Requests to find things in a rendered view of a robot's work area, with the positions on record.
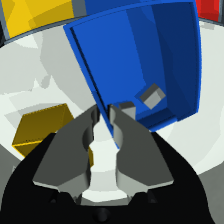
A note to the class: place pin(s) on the yellow bin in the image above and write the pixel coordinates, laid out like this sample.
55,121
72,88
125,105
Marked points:
35,126

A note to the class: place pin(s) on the grey metal block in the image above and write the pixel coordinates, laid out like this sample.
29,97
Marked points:
152,96
129,108

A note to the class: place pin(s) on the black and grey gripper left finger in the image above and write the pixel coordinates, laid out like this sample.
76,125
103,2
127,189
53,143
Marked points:
59,163

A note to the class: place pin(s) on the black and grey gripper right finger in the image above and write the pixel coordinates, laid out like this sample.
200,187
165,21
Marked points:
148,163

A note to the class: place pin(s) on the blue bin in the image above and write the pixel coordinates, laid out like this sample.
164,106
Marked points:
128,51

